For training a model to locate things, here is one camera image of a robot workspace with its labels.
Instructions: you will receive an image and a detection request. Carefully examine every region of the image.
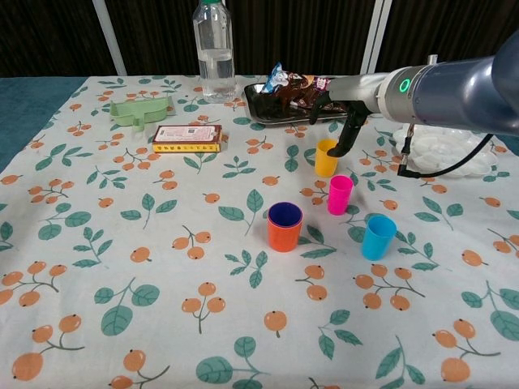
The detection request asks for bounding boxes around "yellow plastic cup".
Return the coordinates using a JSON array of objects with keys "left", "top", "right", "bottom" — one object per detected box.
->
[{"left": 315, "top": 139, "right": 341, "bottom": 178}]

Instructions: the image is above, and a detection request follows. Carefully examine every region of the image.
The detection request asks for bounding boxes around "pink plastic cup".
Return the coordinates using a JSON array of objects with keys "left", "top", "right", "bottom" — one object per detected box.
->
[{"left": 327, "top": 174, "right": 354, "bottom": 216}]

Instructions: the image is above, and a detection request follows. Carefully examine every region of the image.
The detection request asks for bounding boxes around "blue white snack bag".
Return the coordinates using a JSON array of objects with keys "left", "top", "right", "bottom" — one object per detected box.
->
[{"left": 261, "top": 61, "right": 294, "bottom": 94}]

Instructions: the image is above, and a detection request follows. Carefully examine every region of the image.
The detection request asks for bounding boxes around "light green plastic dustpan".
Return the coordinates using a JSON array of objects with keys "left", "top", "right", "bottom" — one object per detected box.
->
[{"left": 109, "top": 96, "right": 170, "bottom": 131}]

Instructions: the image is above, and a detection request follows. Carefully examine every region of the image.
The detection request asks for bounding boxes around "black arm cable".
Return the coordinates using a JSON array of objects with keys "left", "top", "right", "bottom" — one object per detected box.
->
[{"left": 397, "top": 121, "right": 494, "bottom": 178}]

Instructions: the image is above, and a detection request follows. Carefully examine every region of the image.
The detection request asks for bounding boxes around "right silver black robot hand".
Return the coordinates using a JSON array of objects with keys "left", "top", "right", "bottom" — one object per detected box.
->
[{"left": 310, "top": 71, "right": 390, "bottom": 159}]

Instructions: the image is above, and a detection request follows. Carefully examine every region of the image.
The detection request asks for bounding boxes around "rectangular metal tray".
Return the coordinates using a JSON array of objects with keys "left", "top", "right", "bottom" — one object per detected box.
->
[{"left": 242, "top": 80, "right": 374, "bottom": 128}]

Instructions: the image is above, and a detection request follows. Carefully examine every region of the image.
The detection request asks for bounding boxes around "dark blue plastic cup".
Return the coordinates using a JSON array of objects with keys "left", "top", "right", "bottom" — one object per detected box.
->
[{"left": 268, "top": 201, "right": 303, "bottom": 228}]

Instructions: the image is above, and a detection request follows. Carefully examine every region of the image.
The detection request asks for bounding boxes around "brown snack bag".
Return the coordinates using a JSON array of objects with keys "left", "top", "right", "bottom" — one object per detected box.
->
[{"left": 272, "top": 73, "right": 350, "bottom": 116}]

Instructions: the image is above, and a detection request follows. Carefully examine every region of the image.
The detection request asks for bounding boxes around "light blue plastic cup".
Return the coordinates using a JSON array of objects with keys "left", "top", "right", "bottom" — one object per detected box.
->
[{"left": 361, "top": 215, "right": 397, "bottom": 261}]

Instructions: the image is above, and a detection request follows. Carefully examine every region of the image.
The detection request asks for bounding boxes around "white partition post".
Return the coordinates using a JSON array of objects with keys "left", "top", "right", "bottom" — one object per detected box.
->
[
  {"left": 92, "top": 0, "right": 127, "bottom": 76},
  {"left": 358, "top": 0, "right": 393, "bottom": 75}
]

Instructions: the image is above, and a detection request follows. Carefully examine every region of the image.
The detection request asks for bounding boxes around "floral fruit print tablecloth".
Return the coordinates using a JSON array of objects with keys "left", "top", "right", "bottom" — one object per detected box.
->
[{"left": 0, "top": 74, "right": 519, "bottom": 389}]

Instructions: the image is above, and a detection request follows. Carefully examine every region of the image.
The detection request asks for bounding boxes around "yellow red card box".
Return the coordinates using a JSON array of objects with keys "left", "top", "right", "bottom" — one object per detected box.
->
[{"left": 152, "top": 124, "right": 223, "bottom": 154}]

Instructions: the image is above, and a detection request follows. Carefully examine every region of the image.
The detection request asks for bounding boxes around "orange plastic cup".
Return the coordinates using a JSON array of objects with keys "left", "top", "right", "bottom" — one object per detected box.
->
[{"left": 267, "top": 202, "right": 304, "bottom": 253}]

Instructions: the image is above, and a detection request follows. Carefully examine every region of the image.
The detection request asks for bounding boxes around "clear plastic water bottle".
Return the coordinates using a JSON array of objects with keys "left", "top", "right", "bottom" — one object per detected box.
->
[{"left": 191, "top": 0, "right": 238, "bottom": 105}]

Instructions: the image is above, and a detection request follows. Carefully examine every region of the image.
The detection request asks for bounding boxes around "white flower-shaped paint palette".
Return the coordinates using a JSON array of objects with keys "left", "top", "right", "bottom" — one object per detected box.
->
[{"left": 392, "top": 123, "right": 500, "bottom": 179}]

